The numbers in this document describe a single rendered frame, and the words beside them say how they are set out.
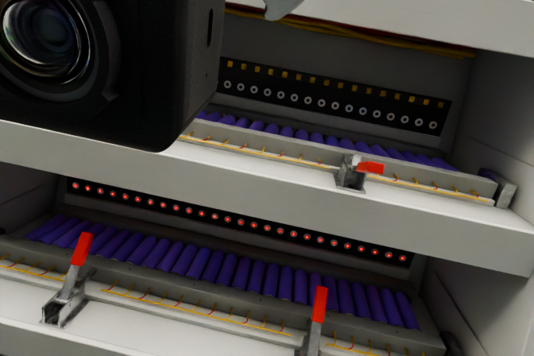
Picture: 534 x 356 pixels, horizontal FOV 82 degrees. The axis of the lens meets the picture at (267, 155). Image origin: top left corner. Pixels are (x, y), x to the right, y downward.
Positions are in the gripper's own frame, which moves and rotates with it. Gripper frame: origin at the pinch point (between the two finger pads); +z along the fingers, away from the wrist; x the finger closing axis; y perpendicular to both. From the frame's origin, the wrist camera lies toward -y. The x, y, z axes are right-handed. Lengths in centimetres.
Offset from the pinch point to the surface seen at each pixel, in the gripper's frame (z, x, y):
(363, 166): 6.6, -10.6, -7.3
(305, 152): 15.7, -6.5, -6.4
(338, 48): 29.3, -9.1, 11.4
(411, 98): 26.2, -20.3, 4.9
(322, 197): 11.3, -8.6, -10.6
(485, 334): 16.8, -29.2, -21.5
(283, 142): 15.5, -3.9, -5.9
